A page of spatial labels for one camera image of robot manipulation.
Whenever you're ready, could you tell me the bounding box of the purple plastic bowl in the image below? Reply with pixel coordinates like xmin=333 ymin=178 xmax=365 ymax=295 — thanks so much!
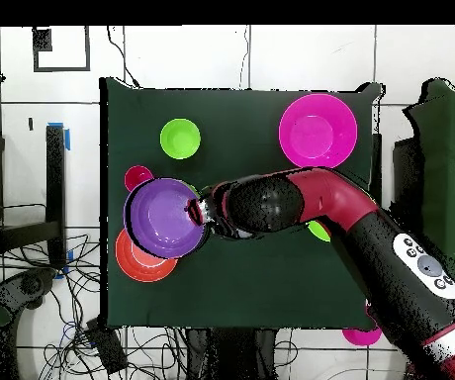
xmin=123 ymin=176 xmax=209 ymax=261

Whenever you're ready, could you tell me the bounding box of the orange-red plastic bowl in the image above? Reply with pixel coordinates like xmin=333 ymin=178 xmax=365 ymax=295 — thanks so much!
xmin=115 ymin=228 xmax=180 ymax=284

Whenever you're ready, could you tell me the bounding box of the red plastic cup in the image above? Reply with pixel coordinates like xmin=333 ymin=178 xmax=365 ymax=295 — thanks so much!
xmin=123 ymin=164 xmax=154 ymax=194

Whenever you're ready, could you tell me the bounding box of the small green plastic bowl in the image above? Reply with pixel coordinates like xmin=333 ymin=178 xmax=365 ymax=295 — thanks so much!
xmin=159 ymin=118 xmax=202 ymax=160

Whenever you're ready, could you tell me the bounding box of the dark green tablecloth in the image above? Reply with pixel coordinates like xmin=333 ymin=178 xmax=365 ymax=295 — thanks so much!
xmin=99 ymin=76 xmax=383 ymax=332

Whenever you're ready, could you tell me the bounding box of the large pink plastic bowl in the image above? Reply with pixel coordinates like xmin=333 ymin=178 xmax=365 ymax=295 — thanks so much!
xmin=278 ymin=92 xmax=359 ymax=170

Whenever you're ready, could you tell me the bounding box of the black power adapter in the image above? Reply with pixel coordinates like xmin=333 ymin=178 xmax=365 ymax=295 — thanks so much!
xmin=85 ymin=318 xmax=129 ymax=375

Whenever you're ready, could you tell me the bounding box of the black chair base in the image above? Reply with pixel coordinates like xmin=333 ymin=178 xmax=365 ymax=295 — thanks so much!
xmin=0 ymin=267 xmax=58 ymax=318

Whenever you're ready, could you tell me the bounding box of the pink bowl on floor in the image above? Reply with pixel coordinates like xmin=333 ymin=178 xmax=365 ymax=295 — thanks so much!
xmin=340 ymin=325 xmax=384 ymax=347

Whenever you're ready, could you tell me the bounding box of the tangle of cables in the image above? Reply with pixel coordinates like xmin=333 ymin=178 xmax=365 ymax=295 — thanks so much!
xmin=0 ymin=233 xmax=187 ymax=380

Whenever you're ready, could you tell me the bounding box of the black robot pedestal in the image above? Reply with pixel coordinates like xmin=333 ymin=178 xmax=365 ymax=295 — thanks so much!
xmin=185 ymin=328 xmax=278 ymax=380

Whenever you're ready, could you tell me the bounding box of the thin black cable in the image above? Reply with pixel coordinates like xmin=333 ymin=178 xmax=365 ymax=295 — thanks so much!
xmin=237 ymin=25 xmax=251 ymax=90
xmin=106 ymin=25 xmax=140 ymax=89

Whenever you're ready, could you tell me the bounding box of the dark square frame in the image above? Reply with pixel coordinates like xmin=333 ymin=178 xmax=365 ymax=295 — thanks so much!
xmin=32 ymin=25 xmax=91 ymax=73

